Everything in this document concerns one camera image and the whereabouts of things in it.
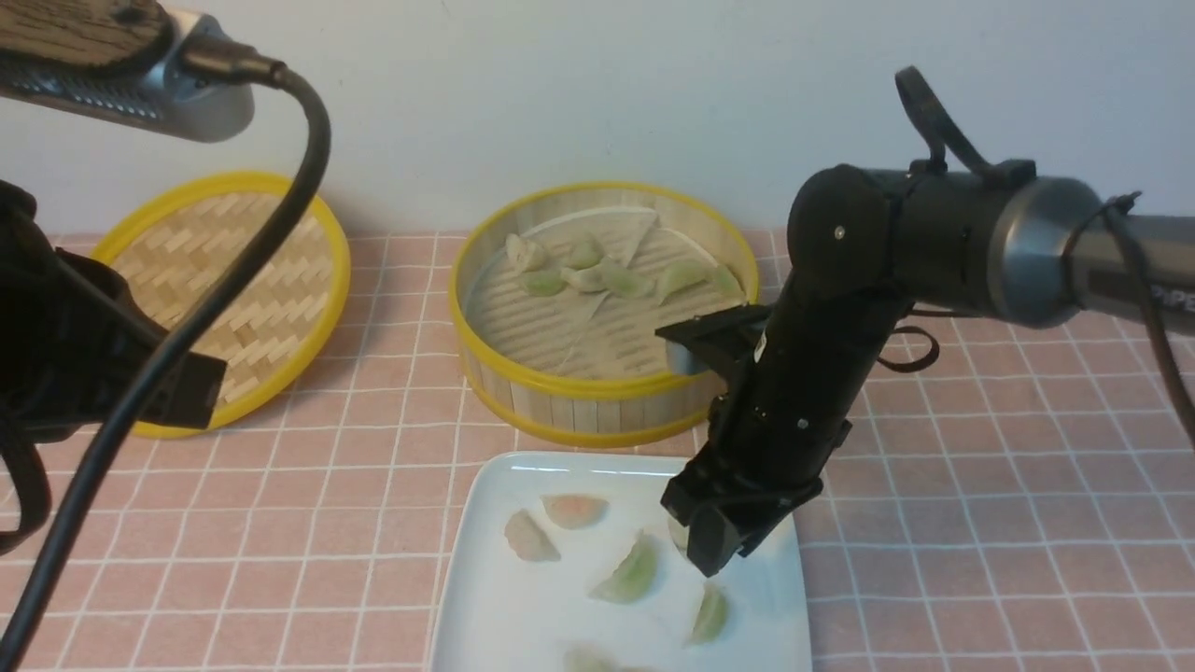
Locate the green dumpling plate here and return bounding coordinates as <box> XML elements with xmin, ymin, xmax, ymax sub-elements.
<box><xmin>588</xmin><ymin>530</ymin><xmax>660</xmax><ymax>605</ymax></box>

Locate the pale dumpling in steamer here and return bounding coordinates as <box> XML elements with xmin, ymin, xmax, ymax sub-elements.
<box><xmin>505</xmin><ymin>233</ymin><xmax>550</xmax><ymax>273</ymax></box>

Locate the pink grid tablecloth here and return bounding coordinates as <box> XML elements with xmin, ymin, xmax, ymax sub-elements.
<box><xmin>22</xmin><ymin>232</ymin><xmax>1191</xmax><ymax>671</ymax></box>

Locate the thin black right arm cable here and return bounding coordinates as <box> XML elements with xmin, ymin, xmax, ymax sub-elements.
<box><xmin>878</xmin><ymin>65</ymin><xmax>1195</xmax><ymax>450</ymax></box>

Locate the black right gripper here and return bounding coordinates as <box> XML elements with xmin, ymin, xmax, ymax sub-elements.
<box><xmin>661</xmin><ymin>446</ymin><xmax>823</xmax><ymax>578</ymax></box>

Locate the green dumpling steamer middle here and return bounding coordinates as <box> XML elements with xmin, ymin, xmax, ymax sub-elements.
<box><xmin>598</xmin><ymin>259</ymin><xmax>654</xmax><ymax>301</ymax></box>

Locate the pale green dumpling steamer back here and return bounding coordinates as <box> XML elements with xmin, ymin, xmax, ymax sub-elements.
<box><xmin>560</xmin><ymin>234</ymin><xmax>606</xmax><ymax>294</ymax></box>

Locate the white square plate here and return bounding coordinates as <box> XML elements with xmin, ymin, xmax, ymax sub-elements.
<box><xmin>428</xmin><ymin>452</ymin><xmax>814</xmax><ymax>671</ymax></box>

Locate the green dumpling steamer far right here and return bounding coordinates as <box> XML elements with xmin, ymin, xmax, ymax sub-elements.
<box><xmin>710</xmin><ymin>264</ymin><xmax>747</xmax><ymax>305</ymax></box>

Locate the bamboo steamer basket yellow rim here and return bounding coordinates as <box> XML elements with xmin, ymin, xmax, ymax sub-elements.
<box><xmin>448</xmin><ymin>181</ymin><xmax>761</xmax><ymax>448</ymax></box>

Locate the pink dumpling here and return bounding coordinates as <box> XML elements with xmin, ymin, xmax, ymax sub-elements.
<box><xmin>541</xmin><ymin>494</ymin><xmax>609</xmax><ymax>530</ymax></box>

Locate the small green dumpling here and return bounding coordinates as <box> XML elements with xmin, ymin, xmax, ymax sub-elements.
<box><xmin>684</xmin><ymin>581</ymin><xmax>730</xmax><ymax>647</ymax></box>

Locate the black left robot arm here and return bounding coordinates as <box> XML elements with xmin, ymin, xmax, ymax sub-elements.
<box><xmin>1</xmin><ymin>183</ymin><xmax>166</xmax><ymax>552</ymax></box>

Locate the green dumpling in steamer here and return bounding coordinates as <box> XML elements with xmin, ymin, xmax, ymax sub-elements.
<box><xmin>519</xmin><ymin>269</ymin><xmax>568</xmax><ymax>298</ymax></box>

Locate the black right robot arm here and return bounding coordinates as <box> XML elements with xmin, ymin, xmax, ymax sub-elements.
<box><xmin>657</xmin><ymin>165</ymin><xmax>1194</xmax><ymax>578</ymax></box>

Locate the woven bamboo steamer lid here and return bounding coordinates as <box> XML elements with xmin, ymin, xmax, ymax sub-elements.
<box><xmin>91</xmin><ymin>172</ymin><xmax>353</xmax><ymax>440</ymax></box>

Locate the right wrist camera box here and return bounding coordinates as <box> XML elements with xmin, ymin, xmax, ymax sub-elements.
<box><xmin>654</xmin><ymin>303</ymin><xmax>772</xmax><ymax>381</ymax></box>

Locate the pale grey dumpling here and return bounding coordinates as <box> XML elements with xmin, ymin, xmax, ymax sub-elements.
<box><xmin>503</xmin><ymin>508</ymin><xmax>562</xmax><ymax>563</ymax></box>

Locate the thick black cable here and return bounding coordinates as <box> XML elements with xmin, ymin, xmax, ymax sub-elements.
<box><xmin>0</xmin><ymin>37</ymin><xmax>333</xmax><ymax>672</ymax></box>

